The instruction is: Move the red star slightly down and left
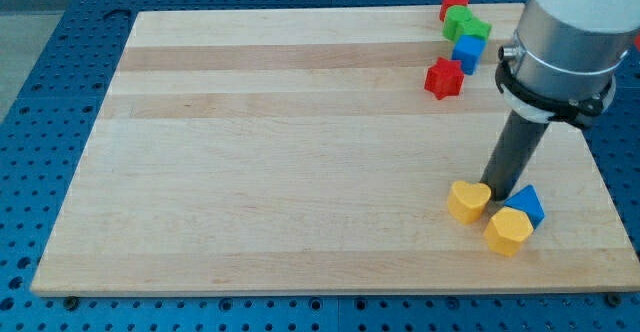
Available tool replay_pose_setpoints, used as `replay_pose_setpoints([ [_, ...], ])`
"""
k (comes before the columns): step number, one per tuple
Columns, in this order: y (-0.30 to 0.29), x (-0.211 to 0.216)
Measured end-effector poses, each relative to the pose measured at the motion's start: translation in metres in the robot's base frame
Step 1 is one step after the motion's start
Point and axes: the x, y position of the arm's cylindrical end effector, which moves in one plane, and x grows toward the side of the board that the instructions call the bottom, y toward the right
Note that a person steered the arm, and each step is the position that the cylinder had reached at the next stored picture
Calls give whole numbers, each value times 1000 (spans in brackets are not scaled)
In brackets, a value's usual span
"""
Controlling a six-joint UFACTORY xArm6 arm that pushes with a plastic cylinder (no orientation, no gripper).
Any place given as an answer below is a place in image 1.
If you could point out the wooden board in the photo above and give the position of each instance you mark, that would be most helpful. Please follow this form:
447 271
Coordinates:
296 152

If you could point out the green block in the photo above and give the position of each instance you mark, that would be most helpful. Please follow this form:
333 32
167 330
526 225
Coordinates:
460 21

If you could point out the blue triangle block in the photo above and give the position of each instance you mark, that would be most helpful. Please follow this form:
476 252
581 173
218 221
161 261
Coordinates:
528 201

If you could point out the red star block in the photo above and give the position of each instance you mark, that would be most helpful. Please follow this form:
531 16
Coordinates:
444 78

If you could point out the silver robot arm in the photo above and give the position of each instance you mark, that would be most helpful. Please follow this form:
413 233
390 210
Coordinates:
560 64

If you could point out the red cylinder block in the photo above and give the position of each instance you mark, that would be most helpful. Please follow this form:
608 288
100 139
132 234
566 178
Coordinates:
446 4

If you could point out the yellow heart block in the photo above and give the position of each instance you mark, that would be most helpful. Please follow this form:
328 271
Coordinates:
466 201

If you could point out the blue cube block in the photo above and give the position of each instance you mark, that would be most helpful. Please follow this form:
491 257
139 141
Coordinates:
468 50

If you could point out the yellow hexagon block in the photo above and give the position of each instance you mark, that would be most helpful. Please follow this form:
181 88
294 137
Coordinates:
507 231

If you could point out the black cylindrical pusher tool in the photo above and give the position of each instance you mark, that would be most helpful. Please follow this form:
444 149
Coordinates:
515 146

